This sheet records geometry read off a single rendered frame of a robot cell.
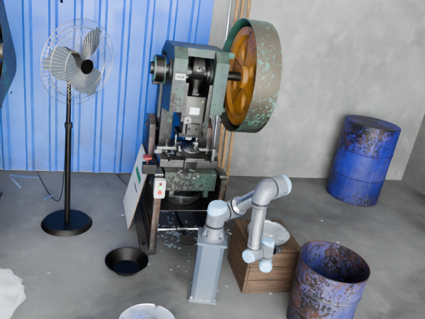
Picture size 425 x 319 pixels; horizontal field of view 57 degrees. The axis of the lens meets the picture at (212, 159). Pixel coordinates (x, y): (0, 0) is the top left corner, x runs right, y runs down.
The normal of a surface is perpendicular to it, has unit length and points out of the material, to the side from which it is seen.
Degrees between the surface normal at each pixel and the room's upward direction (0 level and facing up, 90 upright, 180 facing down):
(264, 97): 97
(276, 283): 90
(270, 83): 83
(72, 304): 0
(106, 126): 90
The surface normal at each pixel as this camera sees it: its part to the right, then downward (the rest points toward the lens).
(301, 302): -0.87, 0.09
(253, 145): 0.25, 0.39
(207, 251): -0.01, 0.36
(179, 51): 0.29, -0.38
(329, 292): -0.28, 0.35
